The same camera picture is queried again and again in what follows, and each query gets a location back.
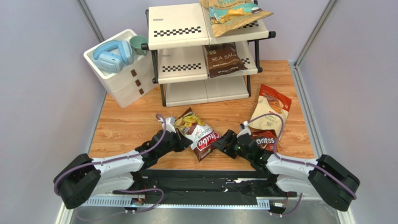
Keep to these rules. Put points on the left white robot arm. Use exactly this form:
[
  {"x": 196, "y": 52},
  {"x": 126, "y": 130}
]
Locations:
[{"x": 85, "y": 177}]

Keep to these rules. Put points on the Chuba cassava chips bag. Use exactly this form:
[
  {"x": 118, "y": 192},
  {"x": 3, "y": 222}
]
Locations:
[{"x": 199, "y": 132}]

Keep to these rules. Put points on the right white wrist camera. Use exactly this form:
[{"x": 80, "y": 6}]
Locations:
[{"x": 244, "y": 129}]

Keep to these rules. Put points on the green ceramic cup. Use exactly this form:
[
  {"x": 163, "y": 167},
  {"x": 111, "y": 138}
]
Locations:
[{"x": 136, "y": 44}]

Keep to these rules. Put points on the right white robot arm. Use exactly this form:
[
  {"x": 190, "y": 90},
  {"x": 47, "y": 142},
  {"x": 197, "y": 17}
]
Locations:
[{"x": 324, "y": 177}]

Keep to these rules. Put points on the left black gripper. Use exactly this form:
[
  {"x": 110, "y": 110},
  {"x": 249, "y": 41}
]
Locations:
[{"x": 174, "y": 135}]

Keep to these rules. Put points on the red Doritos bag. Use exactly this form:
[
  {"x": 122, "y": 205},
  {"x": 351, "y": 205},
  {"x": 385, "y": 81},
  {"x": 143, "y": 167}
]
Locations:
[{"x": 265, "y": 139}]

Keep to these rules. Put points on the light blue headphones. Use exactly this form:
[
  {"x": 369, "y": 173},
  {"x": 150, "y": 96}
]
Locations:
[{"x": 113, "y": 55}]

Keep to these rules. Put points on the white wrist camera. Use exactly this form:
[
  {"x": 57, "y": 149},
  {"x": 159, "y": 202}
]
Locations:
[
  {"x": 168, "y": 124},
  {"x": 244, "y": 129}
]

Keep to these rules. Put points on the cream three-tier shelf rack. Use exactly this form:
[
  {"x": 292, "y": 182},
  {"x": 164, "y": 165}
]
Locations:
[{"x": 178, "y": 36}]

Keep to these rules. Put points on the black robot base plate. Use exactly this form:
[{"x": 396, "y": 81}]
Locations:
[{"x": 207, "y": 187}]

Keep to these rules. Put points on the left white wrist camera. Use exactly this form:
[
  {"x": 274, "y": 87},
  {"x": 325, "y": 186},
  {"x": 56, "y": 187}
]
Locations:
[{"x": 168, "y": 124}]

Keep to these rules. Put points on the brown Kettle sea salt bag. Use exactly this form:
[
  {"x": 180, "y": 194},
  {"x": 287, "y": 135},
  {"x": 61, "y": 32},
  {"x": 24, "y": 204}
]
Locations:
[{"x": 222, "y": 59}]

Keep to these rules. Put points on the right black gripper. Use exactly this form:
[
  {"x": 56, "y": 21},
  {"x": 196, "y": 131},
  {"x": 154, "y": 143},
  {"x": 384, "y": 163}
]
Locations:
[{"x": 228, "y": 144}]

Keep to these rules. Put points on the tan teal chips bag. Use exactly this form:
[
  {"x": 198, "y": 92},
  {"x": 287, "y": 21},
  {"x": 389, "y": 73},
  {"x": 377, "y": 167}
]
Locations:
[{"x": 227, "y": 15}]

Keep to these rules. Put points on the cream red cassava chips bag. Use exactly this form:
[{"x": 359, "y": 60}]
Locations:
[{"x": 271, "y": 111}]

